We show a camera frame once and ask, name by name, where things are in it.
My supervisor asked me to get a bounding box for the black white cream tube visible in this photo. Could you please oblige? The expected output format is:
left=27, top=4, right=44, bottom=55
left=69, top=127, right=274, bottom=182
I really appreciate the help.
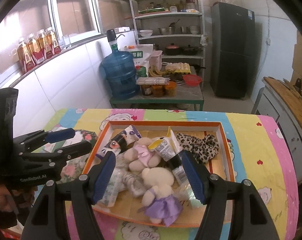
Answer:
left=95, top=125, right=142, bottom=160

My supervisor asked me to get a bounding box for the leopard print cloth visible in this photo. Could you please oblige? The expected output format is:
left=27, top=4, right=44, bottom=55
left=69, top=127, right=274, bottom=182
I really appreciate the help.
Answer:
left=176, top=133, right=219, bottom=165

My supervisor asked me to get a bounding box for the plush bear purple dress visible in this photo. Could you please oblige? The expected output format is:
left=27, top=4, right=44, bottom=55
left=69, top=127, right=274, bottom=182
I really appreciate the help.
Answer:
left=141, top=167, right=183, bottom=227

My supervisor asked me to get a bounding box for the floral white cloth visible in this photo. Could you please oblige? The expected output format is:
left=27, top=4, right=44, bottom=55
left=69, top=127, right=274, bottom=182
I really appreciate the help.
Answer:
left=115, top=154, right=147, bottom=198

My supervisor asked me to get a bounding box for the plush bear pink dress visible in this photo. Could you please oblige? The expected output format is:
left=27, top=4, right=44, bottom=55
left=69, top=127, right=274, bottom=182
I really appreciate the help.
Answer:
left=124, top=137, right=161, bottom=173

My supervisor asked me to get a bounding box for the person's left hand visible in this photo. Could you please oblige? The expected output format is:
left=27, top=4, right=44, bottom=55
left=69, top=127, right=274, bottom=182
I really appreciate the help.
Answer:
left=0, top=185, right=38, bottom=212

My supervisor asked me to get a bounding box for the floral tissue pack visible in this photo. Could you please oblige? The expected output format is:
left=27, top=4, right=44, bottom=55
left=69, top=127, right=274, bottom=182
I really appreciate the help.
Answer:
left=40, top=129, right=98, bottom=184

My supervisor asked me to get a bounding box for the colourful cartoon bed sheet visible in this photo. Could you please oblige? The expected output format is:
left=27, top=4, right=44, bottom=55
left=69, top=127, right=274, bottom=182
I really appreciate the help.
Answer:
left=44, top=108, right=299, bottom=239

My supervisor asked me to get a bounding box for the red labelled drink bottle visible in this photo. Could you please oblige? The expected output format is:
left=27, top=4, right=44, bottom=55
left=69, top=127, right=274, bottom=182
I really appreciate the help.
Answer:
left=17, top=37, right=36, bottom=74

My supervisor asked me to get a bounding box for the orange cardboard box tray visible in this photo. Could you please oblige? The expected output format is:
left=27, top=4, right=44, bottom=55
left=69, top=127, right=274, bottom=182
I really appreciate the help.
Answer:
left=83, top=121, right=235, bottom=228

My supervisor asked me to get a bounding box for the blue water jug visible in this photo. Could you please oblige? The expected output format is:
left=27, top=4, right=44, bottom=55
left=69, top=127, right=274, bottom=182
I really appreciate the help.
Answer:
left=101, top=29, right=139, bottom=100

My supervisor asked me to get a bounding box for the green side table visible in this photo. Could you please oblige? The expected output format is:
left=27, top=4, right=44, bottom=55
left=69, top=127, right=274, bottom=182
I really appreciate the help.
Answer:
left=109, top=65, right=205, bottom=111

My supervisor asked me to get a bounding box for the white flour bag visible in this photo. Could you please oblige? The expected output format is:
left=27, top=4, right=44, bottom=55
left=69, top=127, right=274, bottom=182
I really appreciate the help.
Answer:
left=121, top=44, right=153, bottom=74

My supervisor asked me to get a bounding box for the red plastic basket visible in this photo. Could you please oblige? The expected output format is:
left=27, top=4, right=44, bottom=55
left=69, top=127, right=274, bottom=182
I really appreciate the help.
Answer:
left=183, top=74, right=202, bottom=87

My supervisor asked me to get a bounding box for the egg tray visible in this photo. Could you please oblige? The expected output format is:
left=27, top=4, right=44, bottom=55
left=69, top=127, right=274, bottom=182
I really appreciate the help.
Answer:
left=165, top=62, right=191, bottom=74

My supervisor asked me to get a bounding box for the white metal shelf rack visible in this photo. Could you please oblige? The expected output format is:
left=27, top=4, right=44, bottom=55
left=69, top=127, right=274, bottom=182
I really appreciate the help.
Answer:
left=129, top=0, right=207, bottom=77

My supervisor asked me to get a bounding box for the black refrigerator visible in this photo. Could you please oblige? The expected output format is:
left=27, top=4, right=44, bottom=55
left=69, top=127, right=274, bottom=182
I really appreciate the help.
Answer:
left=210, top=2, right=255, bottom=98

